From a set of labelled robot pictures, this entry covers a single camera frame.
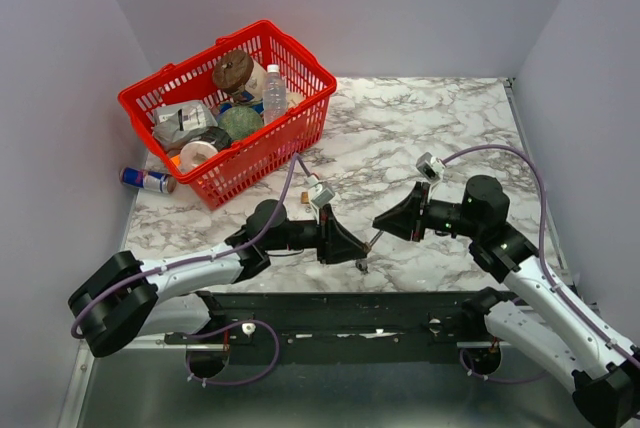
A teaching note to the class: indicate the brown lid paper cup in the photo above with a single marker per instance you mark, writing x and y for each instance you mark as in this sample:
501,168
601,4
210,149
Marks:
241,77

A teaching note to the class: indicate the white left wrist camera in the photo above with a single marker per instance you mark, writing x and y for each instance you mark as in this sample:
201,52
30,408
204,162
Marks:
319,192

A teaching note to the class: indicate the red bull can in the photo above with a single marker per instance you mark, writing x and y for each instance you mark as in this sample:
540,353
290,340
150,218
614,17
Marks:
153,181

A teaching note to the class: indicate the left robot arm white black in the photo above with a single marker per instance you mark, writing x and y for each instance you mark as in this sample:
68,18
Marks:
111,308

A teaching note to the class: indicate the grey foil snack bag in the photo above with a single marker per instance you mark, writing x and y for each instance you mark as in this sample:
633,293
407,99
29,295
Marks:
176,124

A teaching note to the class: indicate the green round ball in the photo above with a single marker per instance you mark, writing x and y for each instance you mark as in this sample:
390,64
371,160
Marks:
240,122

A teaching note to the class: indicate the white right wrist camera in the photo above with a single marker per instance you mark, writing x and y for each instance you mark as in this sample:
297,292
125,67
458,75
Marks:
431,168

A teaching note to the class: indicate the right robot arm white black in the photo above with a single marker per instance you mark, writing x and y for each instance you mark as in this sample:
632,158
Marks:
595,363

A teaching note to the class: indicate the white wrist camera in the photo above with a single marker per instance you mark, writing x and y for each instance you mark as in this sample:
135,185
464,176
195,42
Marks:
431,168
319,192

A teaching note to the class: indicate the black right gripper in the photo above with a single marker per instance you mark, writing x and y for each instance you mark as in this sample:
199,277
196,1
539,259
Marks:
405,216

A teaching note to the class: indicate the key with robot keychain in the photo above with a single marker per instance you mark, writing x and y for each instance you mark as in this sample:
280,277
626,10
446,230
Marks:
362,266

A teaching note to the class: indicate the white tape roll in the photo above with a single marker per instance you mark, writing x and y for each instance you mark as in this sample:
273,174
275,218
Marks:
195,154

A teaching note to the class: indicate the black mounting base rail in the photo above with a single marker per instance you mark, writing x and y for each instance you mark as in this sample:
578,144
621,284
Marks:
339,328

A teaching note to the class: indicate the long shackle brass padlock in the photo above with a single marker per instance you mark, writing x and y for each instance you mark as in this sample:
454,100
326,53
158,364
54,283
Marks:
371,243

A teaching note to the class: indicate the clear plastic water bottle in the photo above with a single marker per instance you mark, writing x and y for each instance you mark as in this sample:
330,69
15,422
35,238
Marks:
274,95

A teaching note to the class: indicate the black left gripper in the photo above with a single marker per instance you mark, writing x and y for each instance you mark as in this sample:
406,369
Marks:
334,241

